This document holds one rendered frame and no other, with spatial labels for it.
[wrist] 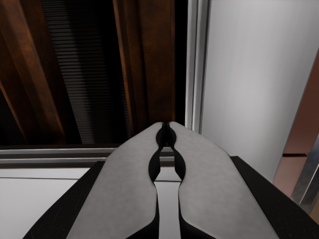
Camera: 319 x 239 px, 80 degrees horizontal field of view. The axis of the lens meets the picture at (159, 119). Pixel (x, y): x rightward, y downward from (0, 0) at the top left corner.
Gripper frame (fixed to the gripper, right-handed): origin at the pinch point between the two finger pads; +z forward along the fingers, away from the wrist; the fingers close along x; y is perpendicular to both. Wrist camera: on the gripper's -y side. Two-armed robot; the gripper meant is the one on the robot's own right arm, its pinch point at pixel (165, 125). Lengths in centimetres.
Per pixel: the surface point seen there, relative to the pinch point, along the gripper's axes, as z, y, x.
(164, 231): 6.2, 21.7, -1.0
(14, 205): 6.5, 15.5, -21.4
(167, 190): 6.1, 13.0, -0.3
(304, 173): 22.2, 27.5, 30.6
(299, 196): 22, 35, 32
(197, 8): 7.3, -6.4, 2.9
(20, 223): 6.5, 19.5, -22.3
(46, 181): 6.4, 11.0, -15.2
